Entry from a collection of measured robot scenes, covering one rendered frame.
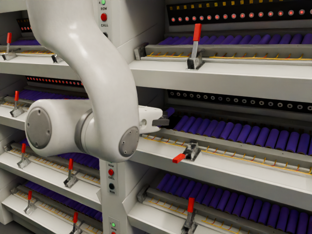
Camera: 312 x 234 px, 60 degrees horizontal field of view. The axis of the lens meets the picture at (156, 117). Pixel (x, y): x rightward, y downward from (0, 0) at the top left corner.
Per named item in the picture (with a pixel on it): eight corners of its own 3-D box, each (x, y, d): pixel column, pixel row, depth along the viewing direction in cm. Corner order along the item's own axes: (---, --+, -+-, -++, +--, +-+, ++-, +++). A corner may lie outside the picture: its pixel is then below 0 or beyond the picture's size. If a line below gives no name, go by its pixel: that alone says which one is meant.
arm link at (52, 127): (126, 104, 46) (89, 96, 51) (62, 106, 35) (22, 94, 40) (120, 152, 48) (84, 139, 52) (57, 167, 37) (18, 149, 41)
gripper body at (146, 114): (133, 105, 48) (165, 104, 58) (93, 99, 54) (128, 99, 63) (130, 146, 49) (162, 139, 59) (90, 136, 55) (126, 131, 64)
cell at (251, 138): (260, 132, 64) (253, 149, 59) (252, 131, 65) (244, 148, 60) (260, 126, 63) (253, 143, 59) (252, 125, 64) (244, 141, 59)
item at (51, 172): (106, 214, 82) (91, 182, 75) (-1, 167, 114) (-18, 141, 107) (142, 169, 96) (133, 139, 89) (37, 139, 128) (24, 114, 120)
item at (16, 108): (102, 152, 77) (87, 112, 70) (-9, 121, 109) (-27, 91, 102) (141, 114, 91) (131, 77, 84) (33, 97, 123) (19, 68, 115)
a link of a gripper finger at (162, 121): (172, 121, 55) (167, 118, 61) (134, 119, 54) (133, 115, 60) (171, 127, 55) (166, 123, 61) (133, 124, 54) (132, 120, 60)
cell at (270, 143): (279, 135, 62) (272, 153, 57) (270, 134, 63) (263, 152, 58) (279, 129, 61) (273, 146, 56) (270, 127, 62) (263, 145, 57)
